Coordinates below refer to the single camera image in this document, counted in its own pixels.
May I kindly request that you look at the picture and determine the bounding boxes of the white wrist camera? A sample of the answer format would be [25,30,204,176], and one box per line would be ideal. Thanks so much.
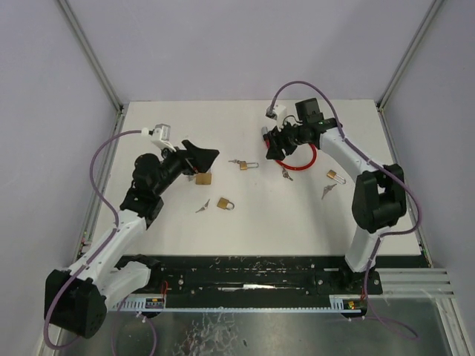
[148,124,175,151]
[265,104,287,122]

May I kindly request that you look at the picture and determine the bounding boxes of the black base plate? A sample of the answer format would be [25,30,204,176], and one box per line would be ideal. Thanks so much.
[117,255,383,313]

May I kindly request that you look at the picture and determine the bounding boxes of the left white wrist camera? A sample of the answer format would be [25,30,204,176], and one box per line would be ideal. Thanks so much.
[148,124,175,151]

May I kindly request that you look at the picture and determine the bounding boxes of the loose silver key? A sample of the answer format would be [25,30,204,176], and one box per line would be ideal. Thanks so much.
[321,184,336,199]

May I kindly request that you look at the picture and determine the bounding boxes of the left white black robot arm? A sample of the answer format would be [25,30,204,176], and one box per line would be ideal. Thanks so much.
[43,140,219,338]

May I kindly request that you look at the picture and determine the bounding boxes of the right aluminium frame post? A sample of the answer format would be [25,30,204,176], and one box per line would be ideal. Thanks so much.
[375,0,448,109]

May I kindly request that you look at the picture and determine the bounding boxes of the large brass long-shackle padlock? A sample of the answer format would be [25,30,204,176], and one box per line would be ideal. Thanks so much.
[188,172,212,185]

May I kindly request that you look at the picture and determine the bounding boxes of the silver key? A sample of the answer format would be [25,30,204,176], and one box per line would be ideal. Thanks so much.
[282,167,293,181]
[321,184,336,199]

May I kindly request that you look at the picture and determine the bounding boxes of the aluminium frame post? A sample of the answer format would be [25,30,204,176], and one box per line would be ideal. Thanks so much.
[55,0,124,112]
[375,0,448,109]

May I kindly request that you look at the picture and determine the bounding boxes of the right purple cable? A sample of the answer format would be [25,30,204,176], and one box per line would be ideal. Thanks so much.
[267,80,425,340]

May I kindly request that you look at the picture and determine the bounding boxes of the brass padlock with key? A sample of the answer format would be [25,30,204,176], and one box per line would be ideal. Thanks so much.
[217,197,235,211]

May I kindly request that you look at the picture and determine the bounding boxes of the small brass padlock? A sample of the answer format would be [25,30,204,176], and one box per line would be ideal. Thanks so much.
[327,170,347,185]
[229,159,259,171]

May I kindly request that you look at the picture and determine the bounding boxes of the keys beside open padlock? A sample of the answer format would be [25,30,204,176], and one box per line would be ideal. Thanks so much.
[196,199,211,213]

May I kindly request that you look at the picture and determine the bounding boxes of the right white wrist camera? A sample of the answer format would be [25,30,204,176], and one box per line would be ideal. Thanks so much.
[265,104,287,122]

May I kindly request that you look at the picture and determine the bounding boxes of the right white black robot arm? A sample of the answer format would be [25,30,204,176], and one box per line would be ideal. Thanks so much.
[263,98,407,273]

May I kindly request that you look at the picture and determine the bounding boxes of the left aluminium frame post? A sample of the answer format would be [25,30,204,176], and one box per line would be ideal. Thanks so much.
[55,0,124,112]

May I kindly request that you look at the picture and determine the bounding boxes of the grey slotted cable duct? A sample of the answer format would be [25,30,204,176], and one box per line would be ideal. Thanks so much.
[111,296,166,312]

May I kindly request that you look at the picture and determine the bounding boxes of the red cable lock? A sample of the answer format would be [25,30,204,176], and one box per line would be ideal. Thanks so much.
[275,145,318,172]

